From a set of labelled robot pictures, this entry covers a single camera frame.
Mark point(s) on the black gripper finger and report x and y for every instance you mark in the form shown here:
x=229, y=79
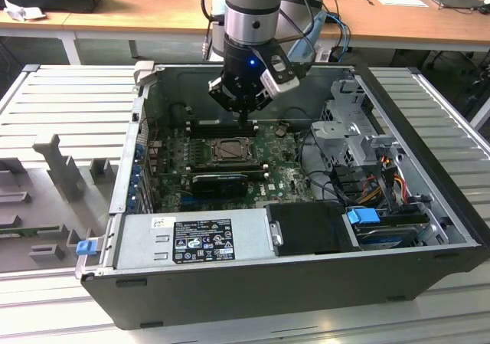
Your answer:
x=260, y=100
x=224, y=93

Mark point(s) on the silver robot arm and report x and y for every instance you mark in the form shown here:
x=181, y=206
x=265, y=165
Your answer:
x=250, y=7

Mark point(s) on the black RAM slot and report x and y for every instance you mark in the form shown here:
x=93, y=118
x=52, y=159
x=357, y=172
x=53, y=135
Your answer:
x=229, y=165
x=214, y=125
x=214, y=132
x=229, y=172

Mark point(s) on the CPU socket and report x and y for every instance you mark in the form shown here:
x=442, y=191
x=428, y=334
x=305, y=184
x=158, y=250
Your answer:
x=253, y=156

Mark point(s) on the pale blue teach pendant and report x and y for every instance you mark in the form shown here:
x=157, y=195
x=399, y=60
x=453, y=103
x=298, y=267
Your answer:
x=310, y=39

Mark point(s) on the green motherboard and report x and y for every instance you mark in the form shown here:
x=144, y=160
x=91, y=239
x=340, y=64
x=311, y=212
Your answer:
x=275, y=175

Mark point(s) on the silver metal drive cage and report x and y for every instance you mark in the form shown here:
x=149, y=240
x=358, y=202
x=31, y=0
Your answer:
x=344, y=137

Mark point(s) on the black graphics card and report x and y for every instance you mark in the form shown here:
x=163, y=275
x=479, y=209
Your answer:
x=218, y=185

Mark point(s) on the wooden desk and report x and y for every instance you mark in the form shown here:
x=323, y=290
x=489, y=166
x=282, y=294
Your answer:
x=134, y=10

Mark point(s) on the hard disk in blue carrier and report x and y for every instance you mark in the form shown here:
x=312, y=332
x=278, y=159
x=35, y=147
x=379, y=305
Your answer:
x=361, y=217

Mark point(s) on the silver power supply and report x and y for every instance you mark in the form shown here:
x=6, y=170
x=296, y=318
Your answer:
x=141, y=240

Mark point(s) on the white paper sheet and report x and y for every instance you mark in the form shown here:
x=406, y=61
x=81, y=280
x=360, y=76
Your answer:
x=402, y=1

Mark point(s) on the grey parts rack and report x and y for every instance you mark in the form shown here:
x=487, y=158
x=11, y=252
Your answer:
x=61, y=191

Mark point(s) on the black open PC case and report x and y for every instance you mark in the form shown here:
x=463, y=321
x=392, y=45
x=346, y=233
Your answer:
x=268, y=298

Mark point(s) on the blue plastic case latch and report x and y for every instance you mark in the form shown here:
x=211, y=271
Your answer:
x=85, y=248

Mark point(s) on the crumpled white paper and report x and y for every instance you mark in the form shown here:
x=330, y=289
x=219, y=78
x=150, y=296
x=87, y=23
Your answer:
x=23, y=12

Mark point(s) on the green RAM stick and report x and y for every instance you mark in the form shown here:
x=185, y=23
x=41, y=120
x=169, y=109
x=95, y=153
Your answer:
x=27, y=230

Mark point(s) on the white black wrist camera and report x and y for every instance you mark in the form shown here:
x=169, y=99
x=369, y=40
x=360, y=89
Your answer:
x=281, y=79

